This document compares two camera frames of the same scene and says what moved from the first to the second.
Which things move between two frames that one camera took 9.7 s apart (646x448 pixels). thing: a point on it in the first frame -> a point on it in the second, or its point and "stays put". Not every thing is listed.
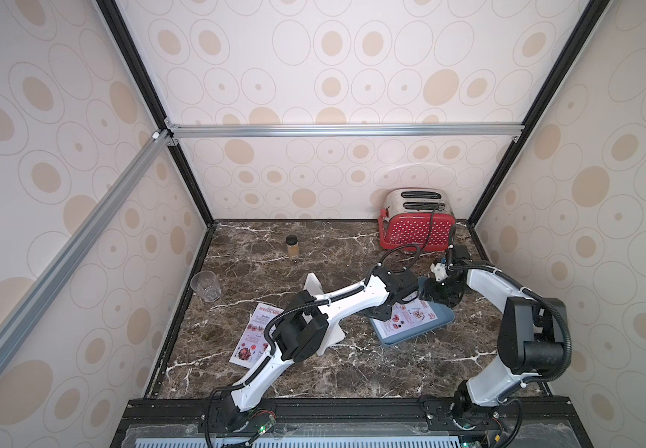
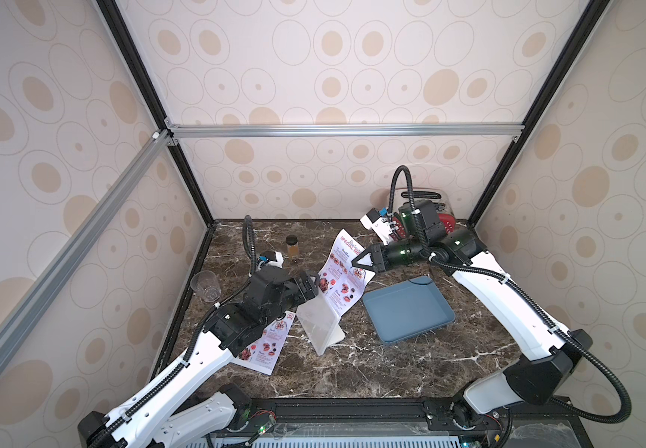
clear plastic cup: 205,284 stays put
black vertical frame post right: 591,21 stays put
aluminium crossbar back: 336,131 stays put
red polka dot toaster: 415,218 stays put
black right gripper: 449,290 -> 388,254
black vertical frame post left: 143,77 stays put
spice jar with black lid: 293,247 stays put
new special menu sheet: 405,315 -> 340,281
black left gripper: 386,315 -> 301,291
